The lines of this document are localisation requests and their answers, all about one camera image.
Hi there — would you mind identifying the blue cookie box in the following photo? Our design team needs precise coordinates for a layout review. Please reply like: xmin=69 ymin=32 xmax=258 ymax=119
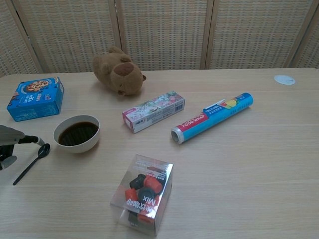
xmin=6 ymin=76 xmax=65 ymax=122

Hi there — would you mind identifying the blue food wrap roll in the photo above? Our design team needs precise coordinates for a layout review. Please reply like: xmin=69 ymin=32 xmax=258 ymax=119
xmin=170 ymin=92 xmax=255 ymax=145

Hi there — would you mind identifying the white bowl of black coffee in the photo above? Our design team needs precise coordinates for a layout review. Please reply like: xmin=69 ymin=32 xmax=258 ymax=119
xmin=53 ymin=115 xmax=101 ymax=154

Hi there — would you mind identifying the clear box of capsules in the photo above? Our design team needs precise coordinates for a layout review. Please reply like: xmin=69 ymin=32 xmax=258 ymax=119
xmin=110 ymin=154 xmax=174 ymax=237

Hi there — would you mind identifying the woven rattan folding screen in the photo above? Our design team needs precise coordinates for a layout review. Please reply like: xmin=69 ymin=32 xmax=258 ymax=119
xmin=0 ymin=0 xmax=319 ymax=78

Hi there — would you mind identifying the brown capybara plush toy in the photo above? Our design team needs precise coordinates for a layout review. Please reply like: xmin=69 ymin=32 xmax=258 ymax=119
xmin=92 ymin=46 xmax=147 ymax=97

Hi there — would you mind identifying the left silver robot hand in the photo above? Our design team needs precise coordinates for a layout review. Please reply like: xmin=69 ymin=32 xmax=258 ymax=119
xmin=0 ymin=124 xmax=46 ymax=171

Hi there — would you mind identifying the floral toothpaste box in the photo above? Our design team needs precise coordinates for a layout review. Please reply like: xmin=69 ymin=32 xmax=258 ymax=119
xmin=122 ymin=90 xmax=185 ymax=134

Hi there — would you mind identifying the black plastic spoon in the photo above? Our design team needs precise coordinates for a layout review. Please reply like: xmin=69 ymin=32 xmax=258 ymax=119
xmin=12 ymin=143 xmax=51 ymax=186

